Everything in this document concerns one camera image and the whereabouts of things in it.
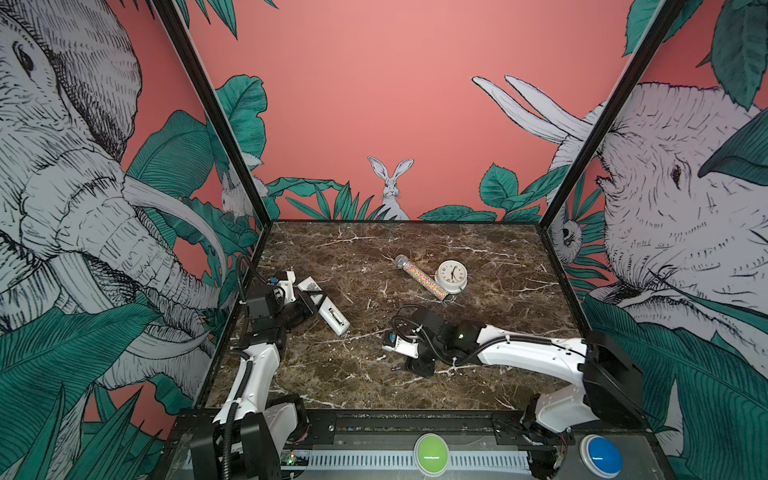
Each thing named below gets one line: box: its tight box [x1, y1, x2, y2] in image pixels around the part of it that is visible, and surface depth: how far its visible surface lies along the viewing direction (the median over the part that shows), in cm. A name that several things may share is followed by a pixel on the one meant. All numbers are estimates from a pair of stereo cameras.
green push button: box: [413, 432, 450, 477], surface depth 70 cm
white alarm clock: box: [434, 260, 468, 294], surface depth 102 cm
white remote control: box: [297, 276, 350, 336], surface depth 81 cm
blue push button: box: [579, 434, 623, 479], surface depth 71 cm
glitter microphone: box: [394, 254, 449, 301], surface depth 103 cm
